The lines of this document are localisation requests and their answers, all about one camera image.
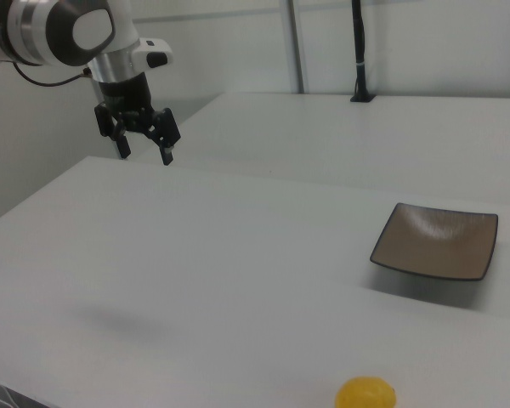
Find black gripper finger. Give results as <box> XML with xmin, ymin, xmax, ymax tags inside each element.
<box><xmin>145</xmin><ymin>107</ymin><xmax>183</xmax><ymax>167</ymax></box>
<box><xmin>93</xmin><ymin>102</ymin><xmax>132</xmax><ymax>161</ymax></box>

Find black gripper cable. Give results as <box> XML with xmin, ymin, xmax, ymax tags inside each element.
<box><xmin>11</xmin><ymin>62</ymin><xmax>93</xmax><ymax>88</ymax></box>

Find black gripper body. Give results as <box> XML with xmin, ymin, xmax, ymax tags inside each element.
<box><xmin>97</xmin><ymin>72</ymin><xmax>159</xmax><ymax>133</ymax></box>

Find grey fabric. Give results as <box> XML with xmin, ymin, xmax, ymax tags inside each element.
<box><xmin>0</xmin><ymin>375</ymin><xmax>48</xmax><ymax>408</ymax></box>

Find grey metal frame post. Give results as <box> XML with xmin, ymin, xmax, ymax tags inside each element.
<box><xmin>285</xmin><ymin>0</ymin><xmax>306</xmax><ymax>94</ymax></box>

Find brown square ceramic plate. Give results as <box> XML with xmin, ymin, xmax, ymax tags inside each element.
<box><xmin>369</xmin><ymin>202</ymin><xmax>500</xmax><ymax>282</ymax></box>

